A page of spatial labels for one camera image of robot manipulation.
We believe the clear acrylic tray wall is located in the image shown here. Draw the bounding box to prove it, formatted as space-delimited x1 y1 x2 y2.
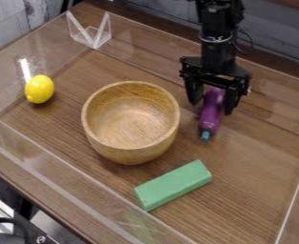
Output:
0 4 299 244

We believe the clear acrylic corner bracket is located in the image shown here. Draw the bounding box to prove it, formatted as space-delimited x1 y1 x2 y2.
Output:
67 11 112 50

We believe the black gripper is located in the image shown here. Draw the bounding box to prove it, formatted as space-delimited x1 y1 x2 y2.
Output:
179 56 253 115

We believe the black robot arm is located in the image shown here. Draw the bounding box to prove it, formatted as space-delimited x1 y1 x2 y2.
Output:
179 0 253 115

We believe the yellow toy lemon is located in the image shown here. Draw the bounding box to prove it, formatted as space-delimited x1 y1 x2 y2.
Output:
24 74 55 104

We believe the purple toy eggplant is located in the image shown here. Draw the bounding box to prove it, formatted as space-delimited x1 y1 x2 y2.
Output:
199 88 226 142

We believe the brown wooden bowl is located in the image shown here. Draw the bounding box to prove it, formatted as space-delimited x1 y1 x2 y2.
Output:
82 81 180 165

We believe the black metal bracket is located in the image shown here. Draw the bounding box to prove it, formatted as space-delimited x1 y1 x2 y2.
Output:
14 213 60 244

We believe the green rectangular block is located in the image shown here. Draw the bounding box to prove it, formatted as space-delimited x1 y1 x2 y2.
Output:
135 160 213 212

